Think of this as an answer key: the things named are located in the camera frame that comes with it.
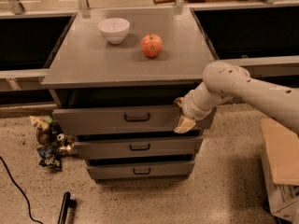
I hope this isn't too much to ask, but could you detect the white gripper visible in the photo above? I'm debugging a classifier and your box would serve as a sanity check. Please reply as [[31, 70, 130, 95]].
[[174, 91, 208, 133]]

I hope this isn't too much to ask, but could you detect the grey top drawer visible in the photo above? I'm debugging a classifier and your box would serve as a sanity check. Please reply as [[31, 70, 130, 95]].
[[53, 105, 180, 135]]

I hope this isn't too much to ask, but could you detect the grey drawer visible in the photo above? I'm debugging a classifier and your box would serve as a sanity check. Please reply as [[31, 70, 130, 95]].
[[87, 161, 195, 180], [75, 136, 202, 160], [53, 105, 180, 135]]

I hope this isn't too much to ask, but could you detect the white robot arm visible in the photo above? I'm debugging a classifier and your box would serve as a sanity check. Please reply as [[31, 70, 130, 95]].
[[174, 62, 299, 133]]

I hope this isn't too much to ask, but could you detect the grey bottom drawer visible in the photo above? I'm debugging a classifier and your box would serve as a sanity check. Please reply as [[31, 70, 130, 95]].
[[87, 161, 195, 180]]

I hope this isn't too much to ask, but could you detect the grey drawer cabinet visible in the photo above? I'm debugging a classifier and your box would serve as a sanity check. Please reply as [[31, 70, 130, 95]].
[[40, 7, 219, 185]]

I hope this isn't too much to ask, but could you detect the grey middle drawer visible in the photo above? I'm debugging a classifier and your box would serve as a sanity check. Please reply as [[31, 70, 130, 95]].
[[75, 136, 202, 160]]

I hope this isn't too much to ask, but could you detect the red apple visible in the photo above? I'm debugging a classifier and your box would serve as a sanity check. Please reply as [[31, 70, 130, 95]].
[[141, 34, 163, 58]]

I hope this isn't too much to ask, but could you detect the cardboard box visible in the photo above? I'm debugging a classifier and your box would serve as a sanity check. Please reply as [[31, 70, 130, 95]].
[[261, 119, 299, 224]]

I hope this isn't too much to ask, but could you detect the white ceramic bowl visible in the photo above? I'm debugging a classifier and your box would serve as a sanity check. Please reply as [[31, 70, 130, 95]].
[[98, 18, 130, 44]]

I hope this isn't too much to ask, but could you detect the soda can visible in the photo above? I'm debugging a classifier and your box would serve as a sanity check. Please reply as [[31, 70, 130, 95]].
[[56, 133, 67, 146]]

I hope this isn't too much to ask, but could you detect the green snack bag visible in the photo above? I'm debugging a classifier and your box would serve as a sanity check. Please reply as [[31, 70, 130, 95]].
[[46, 114, 63, 134]]

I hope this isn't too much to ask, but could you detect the blue snack bag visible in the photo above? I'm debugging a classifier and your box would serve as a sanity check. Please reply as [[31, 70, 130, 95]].
[[37, 147, 62, 171]]

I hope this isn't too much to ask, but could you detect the brown snack bag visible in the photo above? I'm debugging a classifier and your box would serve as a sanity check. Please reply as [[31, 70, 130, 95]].
[[30, 116, 51, 145]]

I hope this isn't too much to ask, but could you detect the black handle on floor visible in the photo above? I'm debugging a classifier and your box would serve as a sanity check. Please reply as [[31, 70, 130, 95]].
[[57, 191, 77, 224]]

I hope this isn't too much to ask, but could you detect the black floor cable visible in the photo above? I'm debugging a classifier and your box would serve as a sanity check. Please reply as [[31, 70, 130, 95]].
[[0, 156, 45, 224]]

